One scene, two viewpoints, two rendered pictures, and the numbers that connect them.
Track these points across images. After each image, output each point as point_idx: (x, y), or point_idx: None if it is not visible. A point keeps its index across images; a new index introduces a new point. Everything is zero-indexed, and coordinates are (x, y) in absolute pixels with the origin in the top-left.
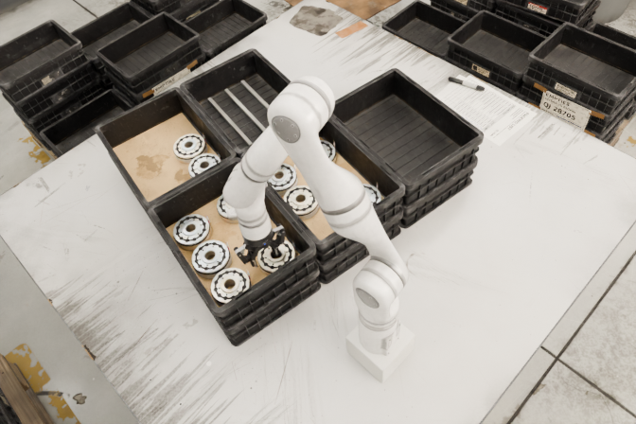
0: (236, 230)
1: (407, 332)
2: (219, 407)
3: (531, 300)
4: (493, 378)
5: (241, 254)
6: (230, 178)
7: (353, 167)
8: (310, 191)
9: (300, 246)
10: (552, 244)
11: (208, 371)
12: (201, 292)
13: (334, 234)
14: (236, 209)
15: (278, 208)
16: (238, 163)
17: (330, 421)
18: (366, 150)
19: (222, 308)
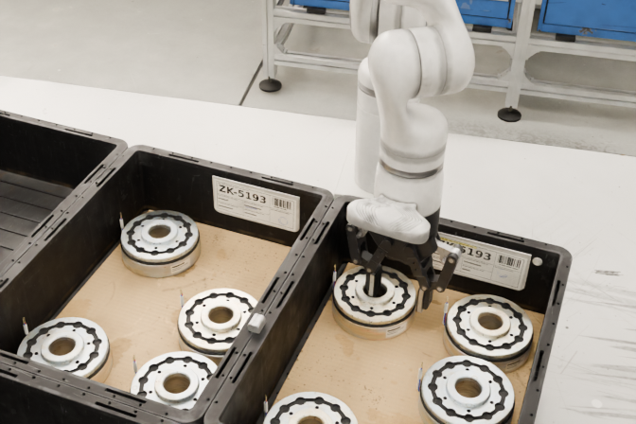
0: (363, 414)
1: (351, 155)
2: (631, 349)
3: (189, 123)
4: (323, 127)
5: (453, 245)
6: (439, 45)
7: (64, 305)
8: (188, 313)
9: (327, 273)
10: (81, 125)
11: (607, 396)
12: (564, 291)
13: (296, 185)
14: (444, 128)
15: (299, 275)
16: (397, 49)
17: (512, 229)
18: (59, 218)
19: (555, 248)
